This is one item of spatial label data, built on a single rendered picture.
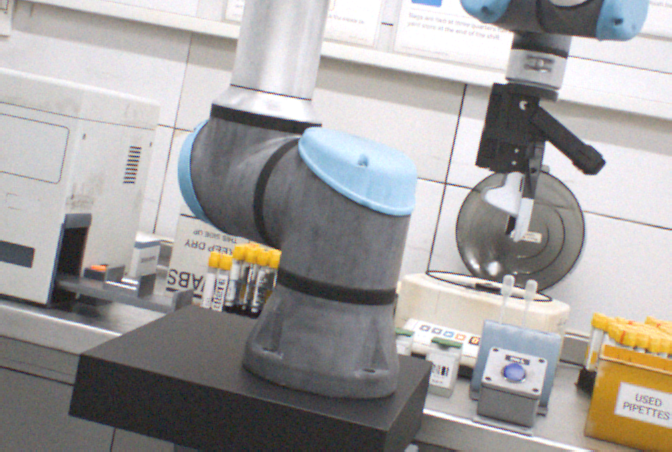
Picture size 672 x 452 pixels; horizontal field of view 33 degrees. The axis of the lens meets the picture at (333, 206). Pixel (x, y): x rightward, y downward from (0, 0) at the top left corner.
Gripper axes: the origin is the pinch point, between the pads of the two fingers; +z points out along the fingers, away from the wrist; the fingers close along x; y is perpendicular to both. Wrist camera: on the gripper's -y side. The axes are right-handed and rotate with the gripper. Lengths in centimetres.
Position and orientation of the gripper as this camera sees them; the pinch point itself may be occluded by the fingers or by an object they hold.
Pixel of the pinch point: (516, 240)
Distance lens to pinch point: 152.0
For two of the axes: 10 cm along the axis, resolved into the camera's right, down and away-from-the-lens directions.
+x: -0.8, 0.4, -10.0
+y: -9.8, -2.0, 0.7
